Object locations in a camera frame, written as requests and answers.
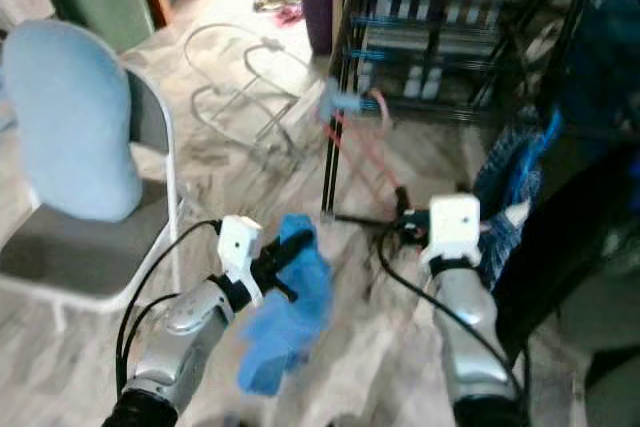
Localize light blue pillow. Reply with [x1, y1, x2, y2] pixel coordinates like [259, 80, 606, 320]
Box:
[2, 18, 145, 224]

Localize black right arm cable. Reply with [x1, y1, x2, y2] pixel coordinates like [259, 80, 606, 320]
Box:
[377, 226, 533, 410]

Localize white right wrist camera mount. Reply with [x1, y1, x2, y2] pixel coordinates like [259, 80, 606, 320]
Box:
[427, 193, 484, 267]

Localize black metal drying rack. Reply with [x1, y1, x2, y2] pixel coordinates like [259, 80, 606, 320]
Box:
[319, 0, 640, 225]

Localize purple storage box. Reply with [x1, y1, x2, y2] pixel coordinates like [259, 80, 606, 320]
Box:
[299, 0, 347, 57]

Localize white folding chair grey seat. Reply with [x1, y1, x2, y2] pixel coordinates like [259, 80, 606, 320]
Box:
[0, 19, 184, 335]

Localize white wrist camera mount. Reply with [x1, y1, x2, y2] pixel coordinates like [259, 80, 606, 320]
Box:
[427, 193, 484, 267]
[217, 214, 267, 294]

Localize light blue slatted cot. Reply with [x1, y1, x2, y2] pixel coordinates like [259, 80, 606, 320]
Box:
[369, 0, 553, 100]

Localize blue plaid shirt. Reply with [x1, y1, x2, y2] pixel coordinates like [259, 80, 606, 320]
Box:
[471, 106, 563, 290]

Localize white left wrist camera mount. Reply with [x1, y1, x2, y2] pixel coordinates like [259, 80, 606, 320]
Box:
[217, 214, 267, 294]

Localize pink slippers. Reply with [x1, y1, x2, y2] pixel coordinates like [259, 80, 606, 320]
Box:
[252, 0, 307, 29]

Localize black hanging garment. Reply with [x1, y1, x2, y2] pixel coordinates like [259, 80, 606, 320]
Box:
[494, 125, 640, 360]

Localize white wire frame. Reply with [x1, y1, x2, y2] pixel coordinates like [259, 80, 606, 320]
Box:
[181, 21, 327, 165]

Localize pink plastic clothes hanger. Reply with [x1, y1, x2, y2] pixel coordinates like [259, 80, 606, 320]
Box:
[321, 86, 413, 215]

